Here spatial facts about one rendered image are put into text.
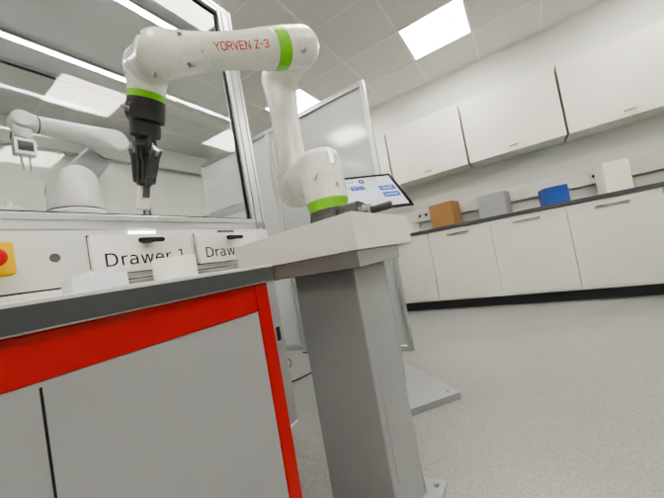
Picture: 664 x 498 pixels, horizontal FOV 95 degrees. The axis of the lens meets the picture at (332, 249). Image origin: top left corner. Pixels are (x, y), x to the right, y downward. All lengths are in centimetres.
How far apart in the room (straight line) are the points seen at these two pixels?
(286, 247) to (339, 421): 50
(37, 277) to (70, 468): 65
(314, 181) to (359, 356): 49
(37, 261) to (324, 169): 74
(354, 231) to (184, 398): 41
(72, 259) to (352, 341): 75
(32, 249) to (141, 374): 64
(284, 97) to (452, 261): 272
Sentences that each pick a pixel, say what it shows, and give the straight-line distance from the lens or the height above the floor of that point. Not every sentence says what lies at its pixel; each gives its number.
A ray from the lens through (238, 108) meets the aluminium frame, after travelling 159.
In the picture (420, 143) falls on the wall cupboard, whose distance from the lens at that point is 405.
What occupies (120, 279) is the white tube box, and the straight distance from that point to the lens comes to 71.
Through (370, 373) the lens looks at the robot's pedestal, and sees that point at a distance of 84.
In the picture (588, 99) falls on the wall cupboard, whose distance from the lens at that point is 399.
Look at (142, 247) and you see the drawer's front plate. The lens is 108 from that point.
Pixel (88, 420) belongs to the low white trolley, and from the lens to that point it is 42.
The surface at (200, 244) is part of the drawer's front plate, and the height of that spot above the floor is 89.
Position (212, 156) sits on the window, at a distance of 138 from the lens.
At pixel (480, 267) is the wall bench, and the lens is 347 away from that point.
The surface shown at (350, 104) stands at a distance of 263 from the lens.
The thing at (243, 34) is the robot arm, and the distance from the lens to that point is 102.
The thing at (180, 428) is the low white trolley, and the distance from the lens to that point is 47.
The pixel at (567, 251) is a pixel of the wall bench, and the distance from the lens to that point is 346.
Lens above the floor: 75
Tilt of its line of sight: 2 degrees up
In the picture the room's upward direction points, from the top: 10 degrees counter-clockwise
